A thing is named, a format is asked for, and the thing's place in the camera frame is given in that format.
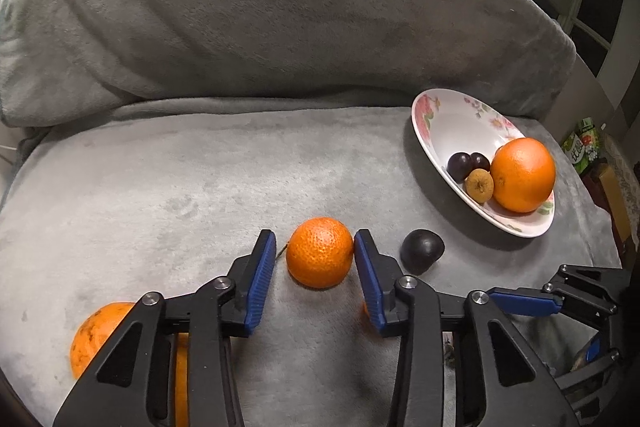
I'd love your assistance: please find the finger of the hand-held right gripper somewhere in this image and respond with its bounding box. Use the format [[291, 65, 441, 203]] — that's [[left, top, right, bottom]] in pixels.
[[552, 337, 623, 427], [486, 263, 632, 324]]

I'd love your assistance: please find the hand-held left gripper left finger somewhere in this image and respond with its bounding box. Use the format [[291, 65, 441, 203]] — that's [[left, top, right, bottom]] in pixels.
[[52, 229, 277, 427]]

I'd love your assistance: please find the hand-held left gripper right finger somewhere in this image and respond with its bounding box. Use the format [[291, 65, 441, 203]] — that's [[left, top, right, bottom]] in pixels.
[[353, 228, 581, 427]]

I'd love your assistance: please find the bumpy mandarin orange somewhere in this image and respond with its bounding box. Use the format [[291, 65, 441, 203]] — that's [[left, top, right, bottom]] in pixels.
[[286, 217, 355, 290]]

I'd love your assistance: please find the dark purple plum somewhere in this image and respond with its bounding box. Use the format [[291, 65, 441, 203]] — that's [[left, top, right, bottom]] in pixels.
[[400, 229, 446, 275]]

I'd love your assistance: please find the large smooth orange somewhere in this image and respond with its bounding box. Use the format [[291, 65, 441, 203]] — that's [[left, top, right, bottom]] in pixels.
[[490, 138, 557, 214]]

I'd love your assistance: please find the white floral plate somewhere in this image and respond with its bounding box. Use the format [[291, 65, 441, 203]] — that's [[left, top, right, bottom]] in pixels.
[[411, 88, 557, 239]]

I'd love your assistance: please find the spotted orange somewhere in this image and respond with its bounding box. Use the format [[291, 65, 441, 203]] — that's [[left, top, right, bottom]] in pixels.
[[70, 302, 138, 380]]

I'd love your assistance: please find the brown cardboard box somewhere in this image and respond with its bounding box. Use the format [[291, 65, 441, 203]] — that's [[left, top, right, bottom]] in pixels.
[[595, 164, 633, 248]]

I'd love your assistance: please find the grey fleece blanket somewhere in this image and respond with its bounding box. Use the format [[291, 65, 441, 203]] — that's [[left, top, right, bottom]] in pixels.
[[0, 0, 623, 427]]

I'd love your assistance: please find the green printed carton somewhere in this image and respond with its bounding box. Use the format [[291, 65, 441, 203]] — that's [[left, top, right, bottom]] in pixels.
[[561, 132, 601, 175]]

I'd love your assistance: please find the green printed bag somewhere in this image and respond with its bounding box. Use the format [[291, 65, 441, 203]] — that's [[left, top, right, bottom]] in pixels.
[[575, 117, 600, 142]]

